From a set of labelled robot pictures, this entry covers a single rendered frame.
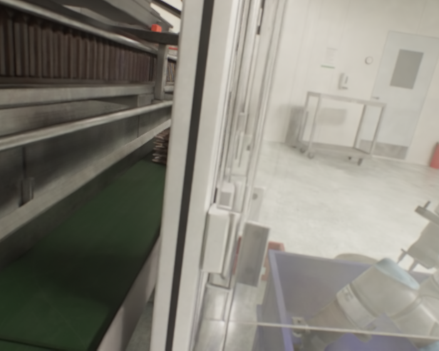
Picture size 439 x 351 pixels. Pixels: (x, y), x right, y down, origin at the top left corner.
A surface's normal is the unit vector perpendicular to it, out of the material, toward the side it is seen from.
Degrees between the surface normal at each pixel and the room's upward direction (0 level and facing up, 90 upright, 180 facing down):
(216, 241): 90
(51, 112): 90
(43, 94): 90
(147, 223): 2
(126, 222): 2
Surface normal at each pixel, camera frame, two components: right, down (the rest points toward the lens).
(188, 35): -0.07, 0.26
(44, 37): 0.48, 0.30
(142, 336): 0.15, -0.95
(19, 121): 0.99, 0.16
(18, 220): 0.89, -0.41
